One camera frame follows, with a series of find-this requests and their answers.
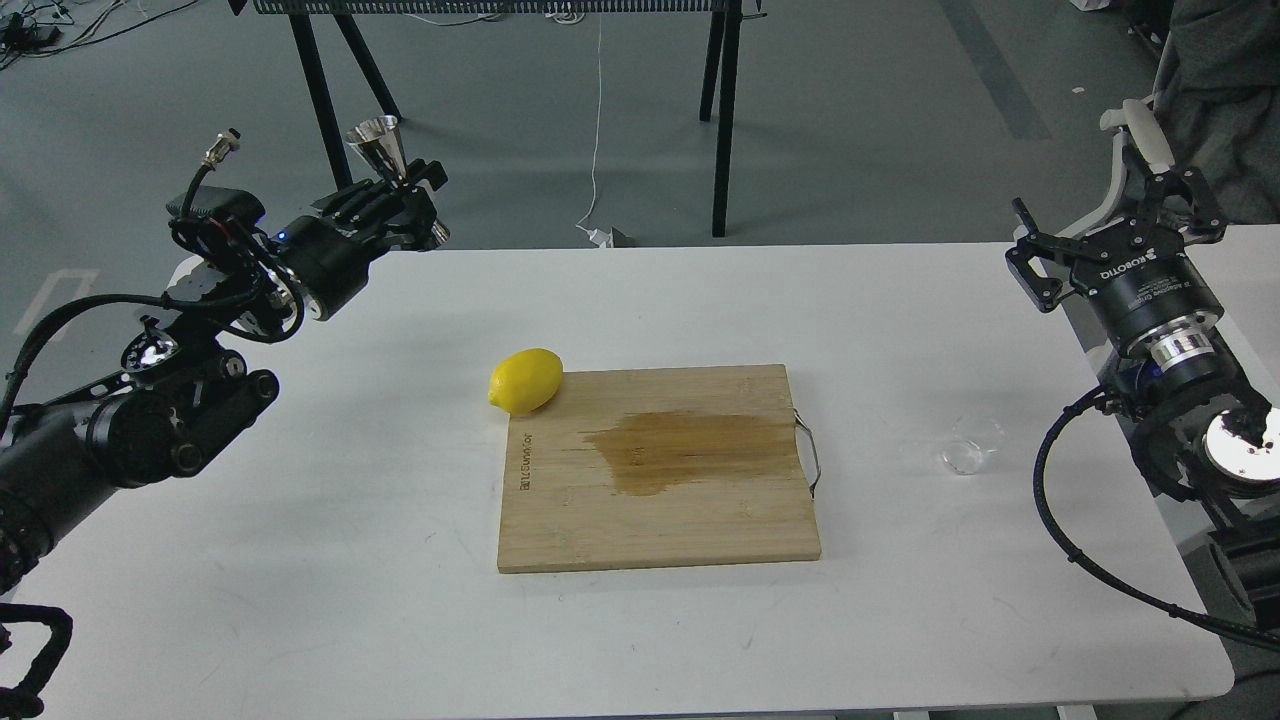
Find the white office chair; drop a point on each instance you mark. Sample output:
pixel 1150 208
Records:
pixel 1138 143

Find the bamboo cutting board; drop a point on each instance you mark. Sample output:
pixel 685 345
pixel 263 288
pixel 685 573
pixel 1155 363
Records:
pixel 657 468

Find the steel cocktail jigger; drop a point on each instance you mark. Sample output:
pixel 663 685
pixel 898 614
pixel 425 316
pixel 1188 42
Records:
pixel 378 142

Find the white side table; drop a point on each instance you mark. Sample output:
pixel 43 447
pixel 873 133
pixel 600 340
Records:
pixel 1243 271

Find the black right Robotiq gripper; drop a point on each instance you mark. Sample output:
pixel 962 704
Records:
pixel 1150 285

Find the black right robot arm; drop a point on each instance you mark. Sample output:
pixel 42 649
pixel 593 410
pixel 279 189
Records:
pixel 1197 429

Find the small clear glass cup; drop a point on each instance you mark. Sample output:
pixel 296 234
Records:
pixel 972 442

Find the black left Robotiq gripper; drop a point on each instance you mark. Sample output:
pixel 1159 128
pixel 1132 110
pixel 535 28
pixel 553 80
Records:
pixel 332 266

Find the person in grey clothes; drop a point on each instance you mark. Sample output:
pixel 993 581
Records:
pixel 1217 96

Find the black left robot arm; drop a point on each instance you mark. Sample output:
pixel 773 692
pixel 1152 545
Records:
pixel 179 397

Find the yellow lemon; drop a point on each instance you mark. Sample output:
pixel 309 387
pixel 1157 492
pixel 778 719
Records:
pixel 525 381

